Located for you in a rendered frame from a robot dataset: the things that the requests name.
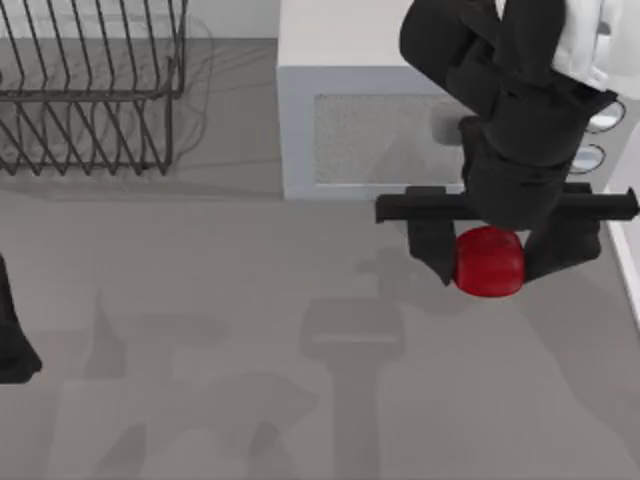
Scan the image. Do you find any pale microwave oven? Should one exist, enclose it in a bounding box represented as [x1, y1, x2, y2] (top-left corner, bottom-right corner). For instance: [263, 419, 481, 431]
[276, 0, 627, 202]

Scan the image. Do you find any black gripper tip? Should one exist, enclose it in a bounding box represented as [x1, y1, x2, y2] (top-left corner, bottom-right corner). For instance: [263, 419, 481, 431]
[0, 253, 44, 386]

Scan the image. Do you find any red rounded cup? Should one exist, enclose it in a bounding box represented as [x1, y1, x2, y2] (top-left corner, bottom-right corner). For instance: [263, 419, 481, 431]
[451, 225, 527, 300]

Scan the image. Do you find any dark wire dish rack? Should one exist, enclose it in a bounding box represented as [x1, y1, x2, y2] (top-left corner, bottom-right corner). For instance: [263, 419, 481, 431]
[0, 0, 190, 177]

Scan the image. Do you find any white microwave knob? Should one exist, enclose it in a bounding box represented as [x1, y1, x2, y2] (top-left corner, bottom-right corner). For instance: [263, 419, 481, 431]
[568, 144, 607, 175]
[585, 98, 627, 134]

